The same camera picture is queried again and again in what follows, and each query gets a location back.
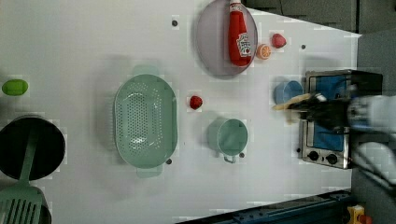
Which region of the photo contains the white gripper with camera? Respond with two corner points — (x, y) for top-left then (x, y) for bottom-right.
(288, 93), (349, 131)

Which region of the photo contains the peeled plush banana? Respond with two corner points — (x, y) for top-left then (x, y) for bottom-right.
(272, 93), (311, 125)

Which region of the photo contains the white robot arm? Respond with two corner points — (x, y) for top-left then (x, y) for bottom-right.
(285, 94), (395, 195)

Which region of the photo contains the black steel toaster oven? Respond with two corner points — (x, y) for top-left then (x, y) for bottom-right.
(301, 70), (383, 169)

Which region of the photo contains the blue bowl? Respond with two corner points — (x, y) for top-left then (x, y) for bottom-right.
(274, 80), (304, 105)

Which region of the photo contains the red strawberry toy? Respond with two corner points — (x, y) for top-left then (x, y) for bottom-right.
(271, 34), (287, 49)

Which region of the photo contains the orange slice toy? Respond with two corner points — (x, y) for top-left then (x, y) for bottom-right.
(256, 44), (272, 60)

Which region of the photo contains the yellow red button box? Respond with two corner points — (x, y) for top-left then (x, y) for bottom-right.
(347, 204), (373, 224)

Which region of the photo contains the red ketchup bottle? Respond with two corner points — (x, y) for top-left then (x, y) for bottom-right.
(228, 0), (251, 67)

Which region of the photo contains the small red fruit toy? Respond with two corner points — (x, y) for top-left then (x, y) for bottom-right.
(189, 95), (203, 110)

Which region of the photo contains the grey round plate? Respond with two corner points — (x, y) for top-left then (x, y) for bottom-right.
(195, 0), (258, 77)

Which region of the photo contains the green oval colander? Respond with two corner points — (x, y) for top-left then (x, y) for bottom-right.
(113, 64), (177, 178)

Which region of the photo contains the black round pot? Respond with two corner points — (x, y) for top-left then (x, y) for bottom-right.
(0, 117), (65, 180)

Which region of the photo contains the green lime toy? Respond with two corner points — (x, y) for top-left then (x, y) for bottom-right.
(1, 79), (29, 96)

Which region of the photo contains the green slotted spatula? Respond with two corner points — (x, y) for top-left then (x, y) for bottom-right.
(1, 131), (43, 224)

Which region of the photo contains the blue metal frame rail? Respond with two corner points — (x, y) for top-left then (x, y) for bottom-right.
(177, 190), (357, 224)

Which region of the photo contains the green cup with handle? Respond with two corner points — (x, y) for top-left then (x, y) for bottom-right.
(207, 118), (248, 164)

